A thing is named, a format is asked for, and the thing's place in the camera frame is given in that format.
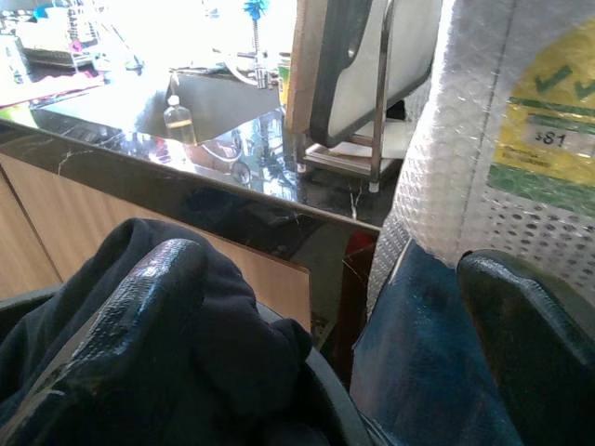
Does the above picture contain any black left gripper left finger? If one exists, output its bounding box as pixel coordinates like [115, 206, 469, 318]
[0, 238, 209, 446]

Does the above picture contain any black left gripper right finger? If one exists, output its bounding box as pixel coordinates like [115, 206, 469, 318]
[456, 249, 595, 446]

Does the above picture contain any dark navy garment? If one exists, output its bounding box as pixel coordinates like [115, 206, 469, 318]
[0, 217, 332, 446]

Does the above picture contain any wooden kitchen cabinet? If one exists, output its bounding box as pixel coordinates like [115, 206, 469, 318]
[0, 152, 311, 333]

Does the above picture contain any blue protective corner sheet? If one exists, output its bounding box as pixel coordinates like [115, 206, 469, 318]
[349, 239, 524, 446]

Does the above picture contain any clear oil bottle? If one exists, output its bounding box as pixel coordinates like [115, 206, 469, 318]
[163, 94, 193, 140]

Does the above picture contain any yellow green energy label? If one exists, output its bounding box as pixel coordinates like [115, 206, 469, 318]
[487, 16, 595, 218]

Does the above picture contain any stainless steel kitchen sink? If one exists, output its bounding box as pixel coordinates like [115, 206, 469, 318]
[165, 69, 283, 143]

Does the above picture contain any metal cutting board rack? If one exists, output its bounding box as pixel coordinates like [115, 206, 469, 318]
[293, 0, 405, 192]

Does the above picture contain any dish drying rack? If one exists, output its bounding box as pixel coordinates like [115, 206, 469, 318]
[18, 7, 101, 71]

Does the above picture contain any chrome kitchen faucet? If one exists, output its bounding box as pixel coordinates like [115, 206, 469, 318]
[213, 18, 279, 90]

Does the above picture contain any wooden cutting board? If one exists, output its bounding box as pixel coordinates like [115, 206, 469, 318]
[284, 0, 326, 136]

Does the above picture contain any black white cutting board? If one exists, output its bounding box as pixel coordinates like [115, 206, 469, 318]
[309, 0, 443, 149]

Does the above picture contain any blue bottle brush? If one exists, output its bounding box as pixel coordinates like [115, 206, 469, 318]
[243, 0, 272, 25]

